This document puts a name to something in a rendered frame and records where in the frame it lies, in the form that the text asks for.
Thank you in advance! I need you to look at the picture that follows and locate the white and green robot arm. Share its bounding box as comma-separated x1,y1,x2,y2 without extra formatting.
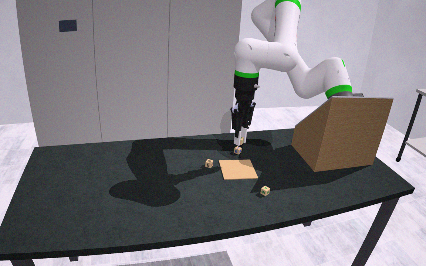
234,0,364,99

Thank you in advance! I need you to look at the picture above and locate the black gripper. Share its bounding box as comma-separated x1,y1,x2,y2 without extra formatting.
230,89,256,146

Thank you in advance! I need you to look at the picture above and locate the tan flat square mat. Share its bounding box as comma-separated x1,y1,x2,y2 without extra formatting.
219,160,258,180

